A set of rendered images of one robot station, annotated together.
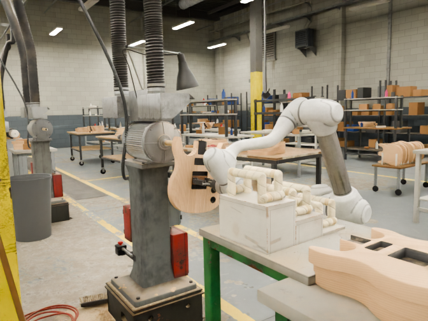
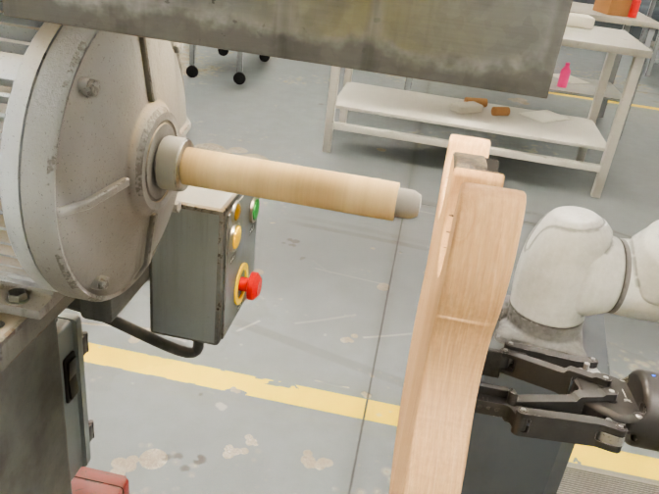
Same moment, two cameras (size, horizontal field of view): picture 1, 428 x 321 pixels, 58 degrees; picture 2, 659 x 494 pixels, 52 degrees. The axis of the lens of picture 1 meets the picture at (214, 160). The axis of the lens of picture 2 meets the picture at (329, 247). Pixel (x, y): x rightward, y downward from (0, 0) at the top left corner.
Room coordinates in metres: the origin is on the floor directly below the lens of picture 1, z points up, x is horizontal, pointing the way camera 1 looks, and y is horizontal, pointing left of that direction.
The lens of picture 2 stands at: (1.85, 0.59, 1.47)
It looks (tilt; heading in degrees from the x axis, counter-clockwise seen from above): 27 degrees down; 311
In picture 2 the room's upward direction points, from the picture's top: 7 degrees clockwise
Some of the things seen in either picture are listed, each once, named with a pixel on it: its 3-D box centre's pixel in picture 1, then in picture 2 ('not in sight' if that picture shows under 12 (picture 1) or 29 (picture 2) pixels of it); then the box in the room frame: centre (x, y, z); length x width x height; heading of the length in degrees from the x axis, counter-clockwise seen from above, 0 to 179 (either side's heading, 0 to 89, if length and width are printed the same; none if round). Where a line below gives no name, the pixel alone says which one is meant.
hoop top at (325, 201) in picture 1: (315, 199); not in sight; (1.66, -0.44, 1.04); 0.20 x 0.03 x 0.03; 37
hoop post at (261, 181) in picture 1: (262, 190); not in sight; (1.35, -0.17, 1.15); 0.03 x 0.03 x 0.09
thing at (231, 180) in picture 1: (231, 183); not in sight; (1.48, -0.07, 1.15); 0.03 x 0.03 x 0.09
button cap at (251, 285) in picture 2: not in sight; (246, 284); (2.45, 0.06, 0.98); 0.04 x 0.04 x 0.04; 34
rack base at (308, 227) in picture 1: (283, 221); not in sight; (1.53, -0.28, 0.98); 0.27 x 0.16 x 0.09; 38
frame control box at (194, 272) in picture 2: not in sight; (151, 267); (2.54, 0.15, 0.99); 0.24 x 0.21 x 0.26; 34
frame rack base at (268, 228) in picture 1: (255, 219); not in sight; (1.44, -0.16, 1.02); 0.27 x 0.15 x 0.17; 38
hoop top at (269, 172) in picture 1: (262, 171); not in sight; (1.46, -0.18, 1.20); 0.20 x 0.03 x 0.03; 37
